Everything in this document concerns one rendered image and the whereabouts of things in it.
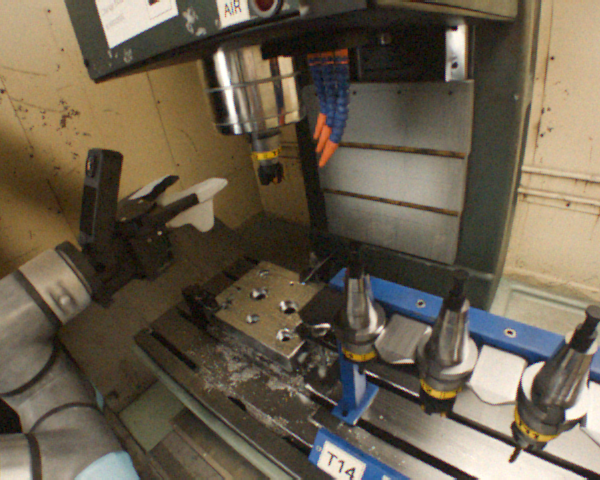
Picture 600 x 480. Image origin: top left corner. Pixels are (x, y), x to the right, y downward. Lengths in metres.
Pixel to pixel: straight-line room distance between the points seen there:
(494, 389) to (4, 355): 0.46
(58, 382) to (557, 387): 0.47
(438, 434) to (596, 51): 1.07
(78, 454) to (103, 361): 1.04
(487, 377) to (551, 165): 0.98
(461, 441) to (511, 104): 0.71
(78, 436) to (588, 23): 1.32
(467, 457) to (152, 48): 0.74
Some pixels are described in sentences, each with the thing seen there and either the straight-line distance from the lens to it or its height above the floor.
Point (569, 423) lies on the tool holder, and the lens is 0.38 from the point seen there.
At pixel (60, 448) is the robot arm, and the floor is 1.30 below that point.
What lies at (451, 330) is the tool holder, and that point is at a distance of 0.34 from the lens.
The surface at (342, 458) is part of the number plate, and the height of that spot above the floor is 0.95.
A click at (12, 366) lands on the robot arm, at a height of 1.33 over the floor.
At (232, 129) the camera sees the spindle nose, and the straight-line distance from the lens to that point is 0.51.
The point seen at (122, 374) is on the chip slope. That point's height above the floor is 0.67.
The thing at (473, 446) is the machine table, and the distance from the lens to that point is 0.70.
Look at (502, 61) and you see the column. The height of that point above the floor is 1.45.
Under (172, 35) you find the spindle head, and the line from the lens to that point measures 0.34.
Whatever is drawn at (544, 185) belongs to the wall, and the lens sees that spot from 1.30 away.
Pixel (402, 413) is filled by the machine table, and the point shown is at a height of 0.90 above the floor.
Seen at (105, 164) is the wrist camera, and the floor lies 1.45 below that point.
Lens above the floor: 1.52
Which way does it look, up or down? 31 degrees down
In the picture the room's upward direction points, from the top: 10 degrees counter-clockwise
